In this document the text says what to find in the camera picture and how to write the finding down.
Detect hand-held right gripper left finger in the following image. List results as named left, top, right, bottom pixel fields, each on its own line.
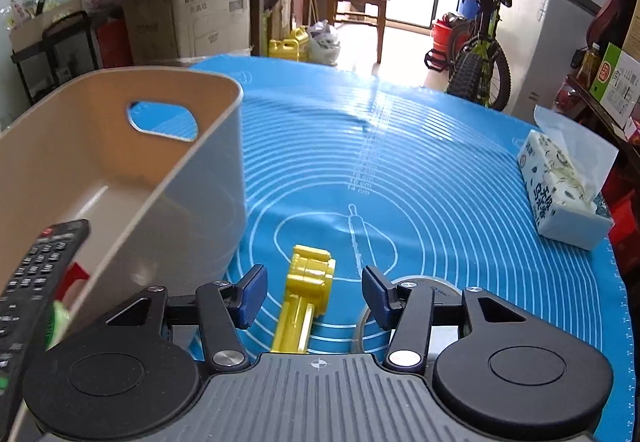
left=64, top=265, right=269, bottom=371

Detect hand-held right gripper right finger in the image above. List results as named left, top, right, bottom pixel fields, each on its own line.
left=361, top=266, right=592, bottom=371

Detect yellow plastic toy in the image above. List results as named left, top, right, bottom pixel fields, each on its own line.
left=271, top=245, right=337, bottom=354

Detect beige plastic basket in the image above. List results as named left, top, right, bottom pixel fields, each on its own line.
left=0, top=66, right=248, bottom=442

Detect red silver action figure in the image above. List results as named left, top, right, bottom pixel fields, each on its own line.
left=54, top=262, right=94, bottom=303

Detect green round tin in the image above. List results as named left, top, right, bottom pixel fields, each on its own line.
left=45, top=301, right=71, bottom=351

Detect black remote control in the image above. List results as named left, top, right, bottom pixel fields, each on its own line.
left=0, top=219, right=92, bottom=418

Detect white round disc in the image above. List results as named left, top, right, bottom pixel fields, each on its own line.
left=356, top=276, right=463, bottom=353

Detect blue silicone baking mat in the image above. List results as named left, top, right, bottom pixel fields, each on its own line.
left=127, top=53, right=629, bottom=442

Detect printed tissue pack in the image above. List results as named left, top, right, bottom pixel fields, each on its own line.
left=516, top=105, right=621, bottom=251

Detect yellow plastic jug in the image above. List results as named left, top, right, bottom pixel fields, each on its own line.
left=268, top=38, right=301, bottom=62
left=290, top=26, right=311, bottom=63

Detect green black bicycle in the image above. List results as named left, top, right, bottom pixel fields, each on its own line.
left=420, top=0, right=526, bottom=112

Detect knotted white plastic bag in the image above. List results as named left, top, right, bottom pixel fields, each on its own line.
left=307, top=20, right=342, bottom=67

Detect red gift bag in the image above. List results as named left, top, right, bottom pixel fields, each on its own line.
left=600, top=167, right=640, bottom=264

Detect red plastic bucket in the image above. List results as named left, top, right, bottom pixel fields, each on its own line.
left=431, top=17, right=468, bottom=66

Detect stacked cardboard boxes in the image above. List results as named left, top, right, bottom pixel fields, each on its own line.
left=122, top=0, right=252, bottom=68

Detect dark wooden side table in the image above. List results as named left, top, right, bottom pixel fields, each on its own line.
left=565, top=72, right=640, bottom=164

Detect red plastic container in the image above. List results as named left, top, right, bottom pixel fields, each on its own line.
left=97, top=17, right=134, bottom=69

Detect white chest freezer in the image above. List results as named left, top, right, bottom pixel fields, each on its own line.
left=492, top=0, right=603, bottom=123

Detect black metal trolley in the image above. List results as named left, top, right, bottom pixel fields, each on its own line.
left=10, top=11, right=101, bottom=106

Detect amber oil bottle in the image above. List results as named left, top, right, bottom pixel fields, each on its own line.
left=575, top=45, right=601, bottom=84

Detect green white carton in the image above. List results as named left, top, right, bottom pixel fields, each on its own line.
left=590, top=42, right=640, bottom=123

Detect small brown cardboard box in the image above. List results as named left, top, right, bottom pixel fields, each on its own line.
left=9, top=0, right=83, bottom=54

